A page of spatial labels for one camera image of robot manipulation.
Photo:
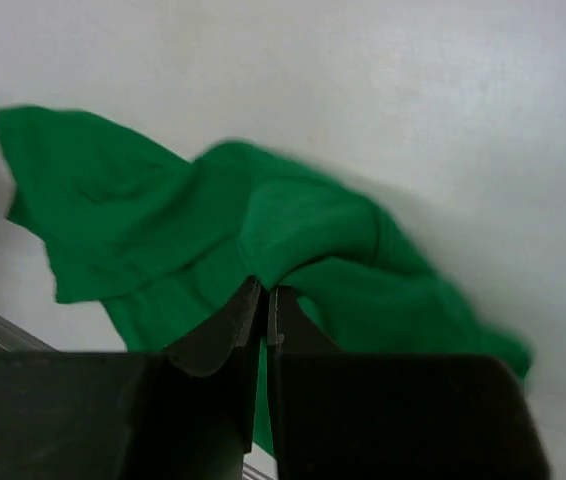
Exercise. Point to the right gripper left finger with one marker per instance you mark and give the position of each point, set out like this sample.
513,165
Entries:
229,339

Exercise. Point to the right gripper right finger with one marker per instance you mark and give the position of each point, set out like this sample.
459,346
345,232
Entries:
290,330

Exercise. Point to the green polo shirt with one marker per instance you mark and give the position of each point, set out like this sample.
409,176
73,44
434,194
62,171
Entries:
162,242

